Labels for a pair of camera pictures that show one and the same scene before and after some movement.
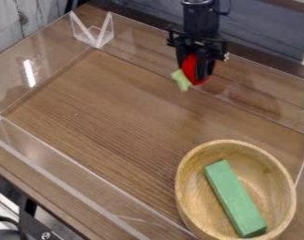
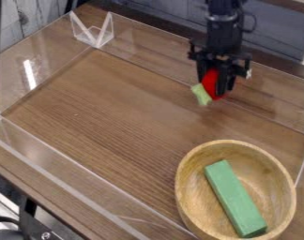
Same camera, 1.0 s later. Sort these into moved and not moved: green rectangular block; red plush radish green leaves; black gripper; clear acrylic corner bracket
Moved: black gripper; red plush radish green leaves
Not moved: clear acrylic corner bracket; green rectangular block
